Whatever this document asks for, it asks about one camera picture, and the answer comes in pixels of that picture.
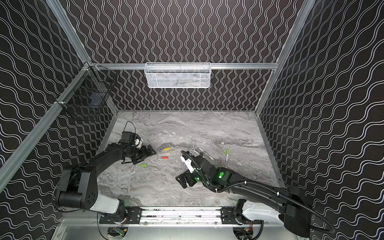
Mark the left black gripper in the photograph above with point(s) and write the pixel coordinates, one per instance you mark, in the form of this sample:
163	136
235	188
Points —
145	151

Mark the white pen green tip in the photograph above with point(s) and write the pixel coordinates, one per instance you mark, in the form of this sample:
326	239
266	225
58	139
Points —
226	162

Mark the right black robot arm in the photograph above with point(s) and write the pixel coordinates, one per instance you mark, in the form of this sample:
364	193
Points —
289	203

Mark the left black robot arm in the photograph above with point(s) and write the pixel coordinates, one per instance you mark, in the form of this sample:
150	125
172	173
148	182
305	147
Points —
78	186

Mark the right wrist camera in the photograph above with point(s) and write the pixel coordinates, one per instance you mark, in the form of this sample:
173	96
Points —
188	162

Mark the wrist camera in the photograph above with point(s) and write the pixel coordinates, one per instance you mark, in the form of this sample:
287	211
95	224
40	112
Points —
188	162
131	139

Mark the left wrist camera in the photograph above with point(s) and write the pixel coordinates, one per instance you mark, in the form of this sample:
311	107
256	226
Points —
131	139

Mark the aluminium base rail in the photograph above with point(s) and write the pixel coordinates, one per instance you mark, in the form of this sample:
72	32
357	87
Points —
182	217

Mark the white wire mesh basket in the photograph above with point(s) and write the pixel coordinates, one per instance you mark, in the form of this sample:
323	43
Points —
176	75

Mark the black wire mesh basket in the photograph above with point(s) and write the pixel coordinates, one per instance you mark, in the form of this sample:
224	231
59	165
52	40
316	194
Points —
88	100

